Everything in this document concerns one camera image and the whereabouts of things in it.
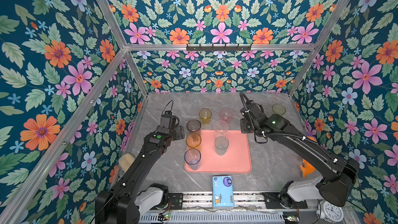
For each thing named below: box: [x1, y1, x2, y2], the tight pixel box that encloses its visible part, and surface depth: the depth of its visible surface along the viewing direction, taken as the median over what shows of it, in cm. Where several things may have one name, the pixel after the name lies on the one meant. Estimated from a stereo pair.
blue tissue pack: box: [211, 175, 235, 209], surface depth 74 cm
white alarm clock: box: [316, 199, 344, 223], surface depth 69 cm
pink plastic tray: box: [184, 129, 252, 174], surface depth 89 cm
